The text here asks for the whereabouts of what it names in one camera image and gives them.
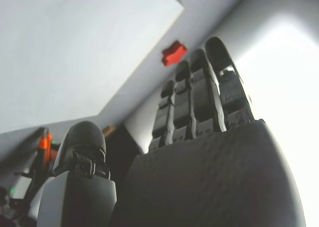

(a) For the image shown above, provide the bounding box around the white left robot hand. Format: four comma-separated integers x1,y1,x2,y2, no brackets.
37,36,307,227

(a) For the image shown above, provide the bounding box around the orange black utility knife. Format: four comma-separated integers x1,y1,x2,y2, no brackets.
23,127,54,203

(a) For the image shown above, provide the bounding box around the white paper pad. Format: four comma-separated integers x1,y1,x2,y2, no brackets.
0,0,185,135

